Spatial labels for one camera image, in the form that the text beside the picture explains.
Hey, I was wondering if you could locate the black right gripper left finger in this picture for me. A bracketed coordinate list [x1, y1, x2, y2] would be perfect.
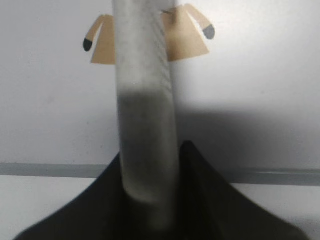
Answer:
[16, 155, 155, 240]

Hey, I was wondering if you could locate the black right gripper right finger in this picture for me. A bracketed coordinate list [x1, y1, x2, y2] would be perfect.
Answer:
[159, 141, 309, 240]

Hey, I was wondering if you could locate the white handled kitchen knife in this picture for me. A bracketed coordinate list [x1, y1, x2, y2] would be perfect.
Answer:
[113, 0, 179, 232]

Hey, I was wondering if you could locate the white deer cutting board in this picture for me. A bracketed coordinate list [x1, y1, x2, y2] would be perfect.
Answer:
[0, 0, 320, 186]

